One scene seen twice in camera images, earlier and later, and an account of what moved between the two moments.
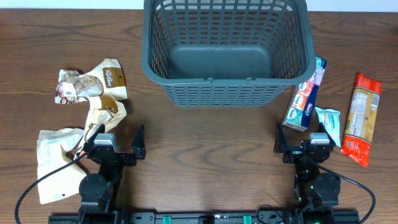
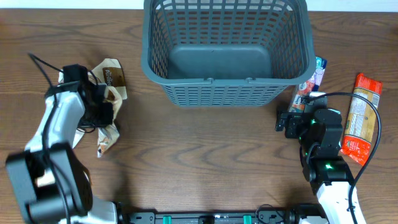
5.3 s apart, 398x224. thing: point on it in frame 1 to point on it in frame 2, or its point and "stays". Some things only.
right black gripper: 282,145 to 293,119
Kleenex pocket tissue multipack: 301,102 stays
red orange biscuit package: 361,117 stays
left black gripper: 137,148 to 107,116
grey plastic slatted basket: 226,53 stays
